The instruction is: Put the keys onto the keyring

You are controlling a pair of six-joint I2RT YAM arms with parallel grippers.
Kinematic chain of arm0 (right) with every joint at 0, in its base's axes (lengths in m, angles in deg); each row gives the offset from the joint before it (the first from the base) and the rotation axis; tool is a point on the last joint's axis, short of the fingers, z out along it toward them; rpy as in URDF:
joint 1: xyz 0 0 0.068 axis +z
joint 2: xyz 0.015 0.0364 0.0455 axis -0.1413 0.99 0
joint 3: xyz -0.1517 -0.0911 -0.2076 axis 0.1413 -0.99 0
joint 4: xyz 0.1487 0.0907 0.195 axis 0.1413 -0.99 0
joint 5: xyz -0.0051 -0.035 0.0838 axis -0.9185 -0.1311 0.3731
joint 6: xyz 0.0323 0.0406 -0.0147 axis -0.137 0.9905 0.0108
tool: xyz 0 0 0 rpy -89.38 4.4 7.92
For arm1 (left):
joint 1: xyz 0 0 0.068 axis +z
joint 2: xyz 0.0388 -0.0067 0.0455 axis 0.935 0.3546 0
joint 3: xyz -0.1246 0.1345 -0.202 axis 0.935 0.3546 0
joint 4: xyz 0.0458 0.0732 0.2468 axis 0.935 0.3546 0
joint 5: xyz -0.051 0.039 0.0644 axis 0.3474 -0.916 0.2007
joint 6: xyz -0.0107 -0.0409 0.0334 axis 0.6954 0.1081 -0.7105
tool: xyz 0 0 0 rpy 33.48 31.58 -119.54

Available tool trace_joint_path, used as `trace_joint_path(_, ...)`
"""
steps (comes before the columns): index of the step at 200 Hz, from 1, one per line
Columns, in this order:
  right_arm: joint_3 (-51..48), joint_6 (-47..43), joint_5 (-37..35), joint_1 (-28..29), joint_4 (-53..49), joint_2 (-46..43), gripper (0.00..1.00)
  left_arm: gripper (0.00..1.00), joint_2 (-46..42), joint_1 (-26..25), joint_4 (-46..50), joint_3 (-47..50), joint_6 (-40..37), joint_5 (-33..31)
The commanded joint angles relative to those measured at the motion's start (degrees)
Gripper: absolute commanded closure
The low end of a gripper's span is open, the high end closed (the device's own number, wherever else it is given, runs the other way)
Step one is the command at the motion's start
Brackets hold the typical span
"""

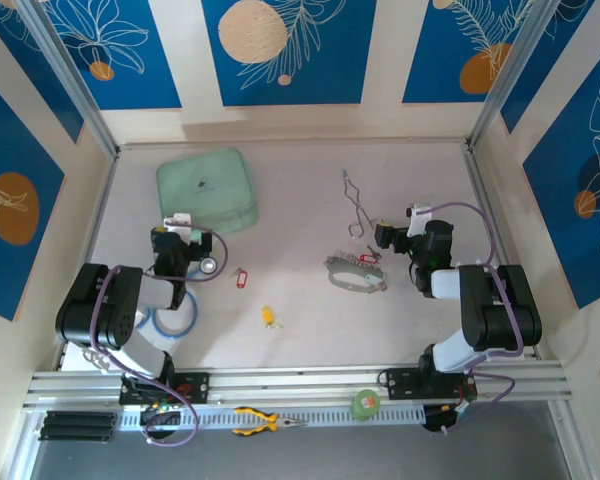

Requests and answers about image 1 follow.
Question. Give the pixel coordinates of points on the mint tag key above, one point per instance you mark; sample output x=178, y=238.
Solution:
x=375, y=276

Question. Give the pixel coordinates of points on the metal keyring plate with rings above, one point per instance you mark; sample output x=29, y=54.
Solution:
x=346, y=268

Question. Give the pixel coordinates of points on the yellow tag key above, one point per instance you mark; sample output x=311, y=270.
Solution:
x=267, y=315

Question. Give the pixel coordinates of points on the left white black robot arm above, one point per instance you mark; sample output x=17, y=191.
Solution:
x=100, y=305

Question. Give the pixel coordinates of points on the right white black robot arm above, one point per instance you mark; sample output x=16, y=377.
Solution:
x=500, y=305

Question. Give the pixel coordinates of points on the blue tape roll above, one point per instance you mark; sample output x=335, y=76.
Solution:
x=209, y=266

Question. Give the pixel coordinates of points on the mint green zip case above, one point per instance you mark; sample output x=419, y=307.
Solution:
x=200, y=185

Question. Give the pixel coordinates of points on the loose red tag key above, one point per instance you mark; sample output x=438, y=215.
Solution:
x=241, y=280

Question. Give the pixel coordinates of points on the metal crucible tongs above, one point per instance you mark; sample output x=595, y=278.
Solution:
x=362, y=211

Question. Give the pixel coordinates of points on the green tape roll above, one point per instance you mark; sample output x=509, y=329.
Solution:
x=364, y=405

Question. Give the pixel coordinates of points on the yellow black pliers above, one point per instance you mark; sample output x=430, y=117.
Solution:
x=260, y=415

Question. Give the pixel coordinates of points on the black ridged block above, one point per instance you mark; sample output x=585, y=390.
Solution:
x=77, y=426

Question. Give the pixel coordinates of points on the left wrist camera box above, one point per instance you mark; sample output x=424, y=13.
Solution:
x=179, y=219

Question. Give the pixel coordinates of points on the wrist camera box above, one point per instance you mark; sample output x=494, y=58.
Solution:
x=420, y=212
x=179, y=219

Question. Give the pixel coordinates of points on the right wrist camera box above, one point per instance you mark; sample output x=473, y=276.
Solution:
x=420, y=212

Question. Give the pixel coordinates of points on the aluminium side rail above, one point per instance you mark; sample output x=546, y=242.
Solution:
x=475, y=175
x=99, y=220

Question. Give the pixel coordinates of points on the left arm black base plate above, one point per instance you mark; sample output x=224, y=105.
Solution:
x=195, y=385

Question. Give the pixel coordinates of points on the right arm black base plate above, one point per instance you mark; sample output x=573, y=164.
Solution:
x=400, y=382

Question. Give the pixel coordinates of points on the aluminium corner post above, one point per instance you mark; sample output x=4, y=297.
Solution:
x=71, y=75
x=504, y=75

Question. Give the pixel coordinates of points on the aluminium front rail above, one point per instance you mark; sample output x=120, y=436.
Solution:
x=300, y=385

